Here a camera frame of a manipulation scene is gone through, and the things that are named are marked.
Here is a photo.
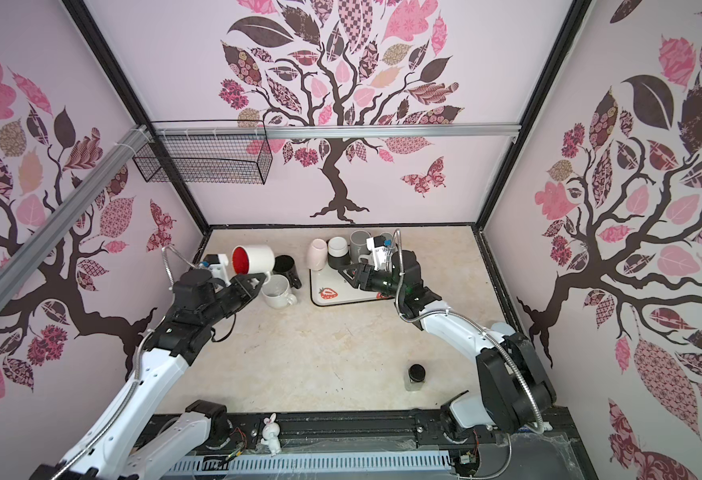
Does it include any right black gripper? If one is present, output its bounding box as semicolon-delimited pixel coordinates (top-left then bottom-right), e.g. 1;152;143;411
340;265;407;303

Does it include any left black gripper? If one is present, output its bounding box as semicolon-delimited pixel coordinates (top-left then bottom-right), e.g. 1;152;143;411
201;274;265;328

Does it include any cream mug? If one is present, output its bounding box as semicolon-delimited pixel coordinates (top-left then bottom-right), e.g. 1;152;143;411
260;275;298;310

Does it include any pink upside-down mug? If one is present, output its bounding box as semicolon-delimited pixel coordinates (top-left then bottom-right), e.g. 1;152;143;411
306;238;328;271

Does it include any black mug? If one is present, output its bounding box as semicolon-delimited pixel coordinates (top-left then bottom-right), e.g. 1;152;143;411
273;255;302;289

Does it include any tall grey mug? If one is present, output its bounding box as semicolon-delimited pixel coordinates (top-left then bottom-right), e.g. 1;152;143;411
349;230;372;263

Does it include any right metal flexible conduit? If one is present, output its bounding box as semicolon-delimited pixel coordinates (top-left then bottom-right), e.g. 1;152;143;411
390;229;547;480

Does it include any white strawberry tray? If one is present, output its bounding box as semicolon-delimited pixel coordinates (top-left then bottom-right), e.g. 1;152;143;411
309;266;389;307

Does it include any white rabbit figurine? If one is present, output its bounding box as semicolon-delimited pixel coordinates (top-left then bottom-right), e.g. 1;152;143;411
260;413;282;456

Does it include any black wire basket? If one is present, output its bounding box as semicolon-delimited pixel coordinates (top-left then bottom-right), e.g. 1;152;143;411
132;121;274;185

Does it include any horizontal aluminium rail back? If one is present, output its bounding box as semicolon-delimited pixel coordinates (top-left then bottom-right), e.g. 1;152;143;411
154;123;521;139

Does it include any white slotted cable duct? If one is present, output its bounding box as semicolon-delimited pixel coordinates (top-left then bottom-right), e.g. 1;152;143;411
163;451;451;479

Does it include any diagonal aluminium rail left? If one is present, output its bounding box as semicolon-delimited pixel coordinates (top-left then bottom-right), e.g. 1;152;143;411
0;125;150;312

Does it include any black front base frame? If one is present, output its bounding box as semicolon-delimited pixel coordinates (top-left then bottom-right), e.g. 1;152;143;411
78;407;599;480

